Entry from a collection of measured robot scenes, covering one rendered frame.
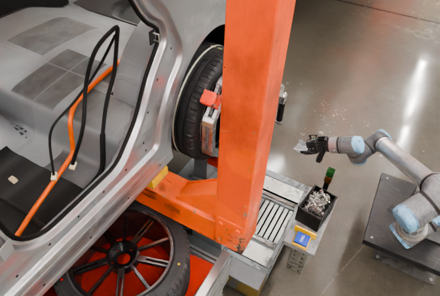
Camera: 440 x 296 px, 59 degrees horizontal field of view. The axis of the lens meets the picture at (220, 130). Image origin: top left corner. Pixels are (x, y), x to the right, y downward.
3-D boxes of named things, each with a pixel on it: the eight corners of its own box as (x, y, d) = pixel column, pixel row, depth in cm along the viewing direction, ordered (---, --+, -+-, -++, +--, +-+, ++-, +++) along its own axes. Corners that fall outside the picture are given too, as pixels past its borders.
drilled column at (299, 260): (291, 254, 249) (303, 215, 221) (306, 261, 246) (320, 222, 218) (285, 266, 243) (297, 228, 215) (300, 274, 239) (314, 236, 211)
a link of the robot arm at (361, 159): (374, 158, 213) (370, 147, 204) (357, 170, 215) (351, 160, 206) (364, 146, 219) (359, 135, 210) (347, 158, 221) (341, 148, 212)
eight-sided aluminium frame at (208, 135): (243, 119, 258) (251, 46, 221) (252, 122, 255) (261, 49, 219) (200, 171, 221) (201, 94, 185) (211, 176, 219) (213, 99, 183)
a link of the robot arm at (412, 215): (433, 234, 214) (447, 215, 150) (406, 251, 217) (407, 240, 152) (414, 210, 222) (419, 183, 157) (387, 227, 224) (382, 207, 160)
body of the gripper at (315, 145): (308, 134, 217) (329, 133, 211) (311, 146, 221) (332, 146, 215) (304, 143, 212) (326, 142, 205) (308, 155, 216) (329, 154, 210)
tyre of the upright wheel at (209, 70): (225, 55, 259) (183, 23, 197) (258, 65, 251) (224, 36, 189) (191, 148, 263) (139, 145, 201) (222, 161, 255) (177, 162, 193)
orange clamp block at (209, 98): (210, 92, 196) (203, 88, 188) (224, 97, 194) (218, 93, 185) (205, 105, 196) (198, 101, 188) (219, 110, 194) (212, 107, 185)
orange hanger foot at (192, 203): (148, 179, 224) (143, 134, 201) (229, 217, 206) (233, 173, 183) (130, 198, 213) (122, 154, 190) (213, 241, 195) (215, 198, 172)
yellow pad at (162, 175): (148, 162, 211) (146, 156, 208) (169, 172, 207) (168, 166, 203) (131, 179, 202) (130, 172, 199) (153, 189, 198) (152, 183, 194)
